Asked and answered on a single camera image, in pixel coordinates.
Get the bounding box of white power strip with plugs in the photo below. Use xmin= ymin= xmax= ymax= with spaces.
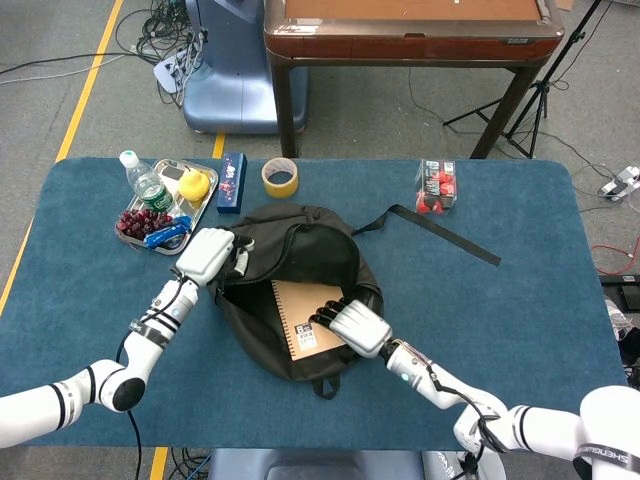
xmin=152 ymin=54 xmax=194 ymax=95

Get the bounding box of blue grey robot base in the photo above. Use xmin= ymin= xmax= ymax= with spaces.
xmin=182 ymin=0 xmax=309 ymax=135

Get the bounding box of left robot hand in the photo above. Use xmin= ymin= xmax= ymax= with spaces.
xmin=174 ymin=227 xmax=256 ymax=289

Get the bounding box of yellow tape roll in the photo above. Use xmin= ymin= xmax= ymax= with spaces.
xmin=261 ymin=157 xmax=300 ymax=199

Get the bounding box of black backpack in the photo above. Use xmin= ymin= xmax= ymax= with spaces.
xmin=206 ymin=202 xmax=503 ymax=400

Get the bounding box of brown spiral notebook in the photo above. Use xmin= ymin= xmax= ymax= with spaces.
xmin=270 ymin=278 xmax=351 ymax=363

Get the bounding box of grey robot torso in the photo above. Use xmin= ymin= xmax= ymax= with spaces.
xmin=207 ymin=448 xmax=506 ymax=480

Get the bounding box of black tripod stand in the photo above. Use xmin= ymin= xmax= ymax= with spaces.
xmin=442 ymin=0 xmax=606 ymax=160

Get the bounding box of clear box of red items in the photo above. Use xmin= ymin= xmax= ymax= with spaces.
xmin=414 ymin=158 xmax=459 ymax=217

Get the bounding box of clear plastic water bottle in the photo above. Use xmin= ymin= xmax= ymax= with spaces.
xmin=118 ymin=149 xmax=176 ymax=214

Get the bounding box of blue rectangular box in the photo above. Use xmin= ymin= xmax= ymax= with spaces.
xmin=216 ymin=152 xmax=249 ymax=216

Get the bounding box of brown mahjong table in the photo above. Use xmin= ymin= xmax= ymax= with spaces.
xmin=263 ymin=0 xmax=566 ymax=160

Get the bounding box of black cable bundle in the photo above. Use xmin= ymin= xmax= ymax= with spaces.
xmin=114 ymin=0 xmax=204 ymax=66

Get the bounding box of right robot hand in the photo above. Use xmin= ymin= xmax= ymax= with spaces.
xmin=309 ymin=295 xmax=394 ymax=360

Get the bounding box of red grape bunch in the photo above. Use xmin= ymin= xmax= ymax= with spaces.
xmin=117 ymin=208 xmax=174 ymax=239

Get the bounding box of red cable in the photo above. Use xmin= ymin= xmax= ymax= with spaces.
xmin=592 ymin=243 xmax=640 ymax=277

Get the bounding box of metal tray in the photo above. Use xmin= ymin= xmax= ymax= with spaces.
xmin=114 ymin=158 xmax=220 ymax=257

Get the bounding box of long black floor cable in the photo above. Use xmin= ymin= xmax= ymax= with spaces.
xmin=0 ymin=51 xmax=151 ymax=77

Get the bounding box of black floor box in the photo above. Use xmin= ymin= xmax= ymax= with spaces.
xmin=598 ymin=273 xmax=640 ymax=301

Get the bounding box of blue table cloth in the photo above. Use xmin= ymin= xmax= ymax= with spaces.
xmin=0 ymin=157 xmax=626 ymax=449

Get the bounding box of yellow toy pear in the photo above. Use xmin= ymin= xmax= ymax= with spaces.
xmin=178 ymin=166 xmax=213 ymax=203

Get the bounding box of blue snack packet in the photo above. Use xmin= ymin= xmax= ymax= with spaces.
xmin=143 ymin=215 xmax=193 ymax=250

